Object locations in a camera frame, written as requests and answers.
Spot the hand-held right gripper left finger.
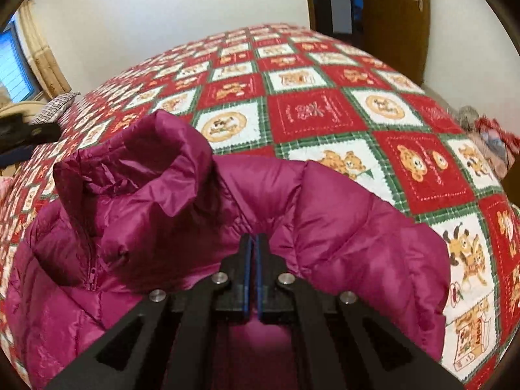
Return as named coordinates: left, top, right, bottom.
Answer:
left=43, top=233, right=254, bottom=390

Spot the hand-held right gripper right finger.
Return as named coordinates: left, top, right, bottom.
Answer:
left=255, top=233, right=464, bottom=390

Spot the magenta puffer jacket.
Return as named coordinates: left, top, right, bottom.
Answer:
left=4, top=110, right=451, bottom=390

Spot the pile of clothes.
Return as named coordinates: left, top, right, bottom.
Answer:
left=459, top=106, right=520, bottom=179

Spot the red checked printed blanket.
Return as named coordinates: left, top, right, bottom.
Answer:
left=0, top=24, right=520, bottom=390

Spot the striped pillow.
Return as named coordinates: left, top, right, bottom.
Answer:
left=30, top=93, right=81, bottom=126

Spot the dark cloth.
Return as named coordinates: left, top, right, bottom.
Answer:
left=0, top=114, right=62, bottom=147

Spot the wooden door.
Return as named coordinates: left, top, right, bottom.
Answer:
left=361, top=0, right=431, bottom=86

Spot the beige curtain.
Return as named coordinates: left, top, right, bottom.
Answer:
left=18, top=0, right=72, bottom=98

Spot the window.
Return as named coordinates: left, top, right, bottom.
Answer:
left=0, top=20, right=39, bottom=104

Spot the wooden door frame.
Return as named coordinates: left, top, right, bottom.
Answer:
left=303, top=0, right=326, bottom=35

